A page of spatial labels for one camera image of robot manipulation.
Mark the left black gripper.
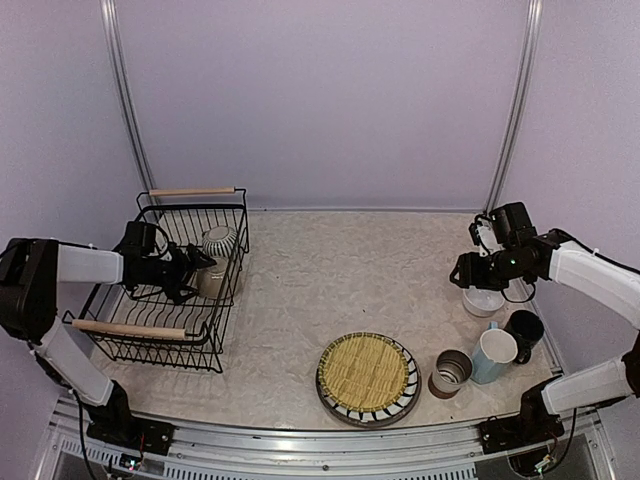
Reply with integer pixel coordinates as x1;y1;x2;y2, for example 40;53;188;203
139;243;216;305

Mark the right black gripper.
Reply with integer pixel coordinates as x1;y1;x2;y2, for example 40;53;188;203
451;245;532;291

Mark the beige ceramic cup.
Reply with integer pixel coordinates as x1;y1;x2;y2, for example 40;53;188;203
196;257;240;301

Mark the white ceramic bowl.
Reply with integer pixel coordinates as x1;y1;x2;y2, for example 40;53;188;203
462;288;505;318

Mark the light blue faceted cup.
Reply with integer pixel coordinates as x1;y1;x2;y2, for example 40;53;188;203
471;321;518;385

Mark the dark navy cup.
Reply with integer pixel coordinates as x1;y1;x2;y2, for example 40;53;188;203
504;310;545;365

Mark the white brown ceramic cup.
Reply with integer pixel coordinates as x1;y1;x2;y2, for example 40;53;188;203
428;349;472;399

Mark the black white striped plate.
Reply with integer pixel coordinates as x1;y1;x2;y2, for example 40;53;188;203
317;333;420;422

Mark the yellow woven bamboo mat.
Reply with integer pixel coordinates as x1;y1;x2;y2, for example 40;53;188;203
316;332;410;413

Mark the grey deer pattern plate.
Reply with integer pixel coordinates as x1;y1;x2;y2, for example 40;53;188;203
315;334;424;429

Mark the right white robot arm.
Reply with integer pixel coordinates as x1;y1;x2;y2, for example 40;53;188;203
449;229;639;444

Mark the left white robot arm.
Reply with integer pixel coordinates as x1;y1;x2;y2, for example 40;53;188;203
1;238;215;445

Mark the striped ceramic bowl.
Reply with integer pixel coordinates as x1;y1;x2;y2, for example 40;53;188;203
201;225;237;258

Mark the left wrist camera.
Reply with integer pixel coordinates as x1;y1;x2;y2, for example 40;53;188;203
115;221;169;258

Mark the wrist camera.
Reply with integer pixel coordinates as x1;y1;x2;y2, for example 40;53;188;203
115;221;169;258
469;202;537;255

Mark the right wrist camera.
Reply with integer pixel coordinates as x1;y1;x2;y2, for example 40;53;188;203
469;202;537;255

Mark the black wire dish rack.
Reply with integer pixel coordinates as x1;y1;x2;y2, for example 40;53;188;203
63;189;249;373

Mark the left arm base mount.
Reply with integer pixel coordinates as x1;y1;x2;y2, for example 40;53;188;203
87;417;175;456

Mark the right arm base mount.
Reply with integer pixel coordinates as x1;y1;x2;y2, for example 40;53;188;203
477;415;565;454

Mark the front aluminium rail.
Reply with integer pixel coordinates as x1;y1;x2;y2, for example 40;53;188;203
39;397;616;480

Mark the right aluminium frame post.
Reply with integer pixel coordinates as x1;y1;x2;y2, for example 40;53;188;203
483;0;543;212

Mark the aluminium frame post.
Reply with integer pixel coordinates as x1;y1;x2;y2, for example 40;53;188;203
99;0;156;191
483;0;543;212

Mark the left aluminium frame post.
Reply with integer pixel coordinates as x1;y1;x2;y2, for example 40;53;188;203
99;0;156;191

